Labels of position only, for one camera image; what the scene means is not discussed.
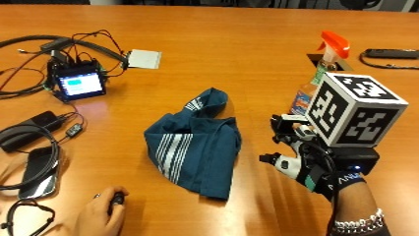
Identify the flat black device with cable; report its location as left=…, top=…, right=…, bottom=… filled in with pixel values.
left=359, top=48, right=419, bottom=71

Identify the black cable with earpiece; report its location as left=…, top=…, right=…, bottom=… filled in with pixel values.
left=0, top=198, right=57, bottom=236

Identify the blue cloth with white stripes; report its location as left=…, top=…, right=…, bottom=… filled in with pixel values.
left=142, top=87, right=243, bottom=201

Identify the black looped cable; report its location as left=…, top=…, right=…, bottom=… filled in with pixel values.
left=0, top=124, right=61, bottom=192

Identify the black tracker box on glove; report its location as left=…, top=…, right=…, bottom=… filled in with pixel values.
left=338, top=147, right=380, bottom=176

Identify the small black clicker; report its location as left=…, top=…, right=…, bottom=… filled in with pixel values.
left=108, top=192, right=128, bottom=215

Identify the small black inline dongle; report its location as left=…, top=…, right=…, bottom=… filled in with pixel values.
left=64, top=123, right=85, bottom=138

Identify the black smartphone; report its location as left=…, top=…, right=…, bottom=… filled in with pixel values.
left=17, top=146, right=62, bottom=201

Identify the thick black cable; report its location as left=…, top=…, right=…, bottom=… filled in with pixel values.
left=0, top=34, right=128, bottom=68

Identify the white cube with black markers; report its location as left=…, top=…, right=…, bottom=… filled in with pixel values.
left=303, top=72, right=410, bottom=148

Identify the black power bank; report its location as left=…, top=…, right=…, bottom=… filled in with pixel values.
left=0, top=110, right=68, bottom=153

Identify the black device with lit screen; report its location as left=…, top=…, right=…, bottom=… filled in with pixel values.
left=44, top=58, right=109, bottom=102

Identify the table cable hatch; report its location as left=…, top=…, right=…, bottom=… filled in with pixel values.
left=306, top=53, right=354, bottom=72

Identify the spray bottle with orange trigger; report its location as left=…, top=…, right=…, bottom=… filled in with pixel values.
left=290, top=30, right=352, bottom=116

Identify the white square card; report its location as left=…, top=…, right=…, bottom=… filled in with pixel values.
left=125, top=48, right=164, bottom=70

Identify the silver bead bracelet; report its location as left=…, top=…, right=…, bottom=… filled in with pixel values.
left=333, top=207, right=386, bottom=235

